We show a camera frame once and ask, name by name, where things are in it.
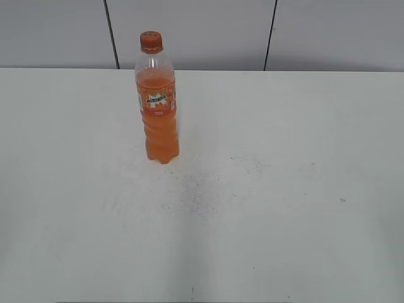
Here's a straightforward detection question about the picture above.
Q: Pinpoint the orange Mirinda soda bottle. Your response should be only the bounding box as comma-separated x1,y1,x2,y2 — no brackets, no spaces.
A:
135,52,179,164

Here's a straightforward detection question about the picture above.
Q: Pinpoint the orange bottle cap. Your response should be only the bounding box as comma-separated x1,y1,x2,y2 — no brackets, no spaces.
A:
140,31,163,54

